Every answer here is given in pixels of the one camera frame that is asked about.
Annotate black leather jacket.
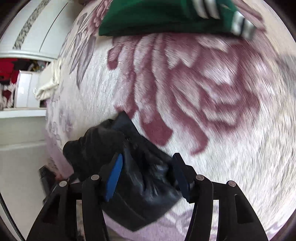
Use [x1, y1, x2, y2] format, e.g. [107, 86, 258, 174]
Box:
[63, 111, 181, 232]

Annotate white folded towel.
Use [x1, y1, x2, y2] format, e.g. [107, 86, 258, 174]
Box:
[34, 59, 62, 101]

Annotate white sliding wardrobe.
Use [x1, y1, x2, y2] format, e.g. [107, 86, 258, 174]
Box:
[1, 0, 83, 61]

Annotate green folded garment white stripes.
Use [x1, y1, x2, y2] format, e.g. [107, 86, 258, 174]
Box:
[99, 1, 256, 40]

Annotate white drawer cabinet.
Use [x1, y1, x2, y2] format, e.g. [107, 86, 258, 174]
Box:
[1, 71, 46, 119]

